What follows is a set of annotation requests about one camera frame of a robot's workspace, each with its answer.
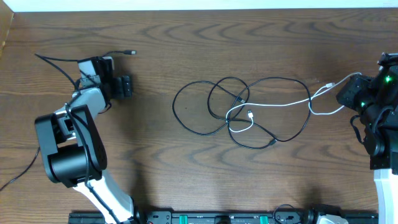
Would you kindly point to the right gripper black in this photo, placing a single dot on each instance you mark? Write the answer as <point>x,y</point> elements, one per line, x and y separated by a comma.
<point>347,93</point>

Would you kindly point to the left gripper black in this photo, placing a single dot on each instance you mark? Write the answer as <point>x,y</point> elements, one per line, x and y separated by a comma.
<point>125,86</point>

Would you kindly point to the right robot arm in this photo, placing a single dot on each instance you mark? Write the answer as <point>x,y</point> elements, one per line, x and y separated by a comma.
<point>380,140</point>

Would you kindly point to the cardboard panel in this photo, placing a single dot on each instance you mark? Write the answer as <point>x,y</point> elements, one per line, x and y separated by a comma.
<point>6,18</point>

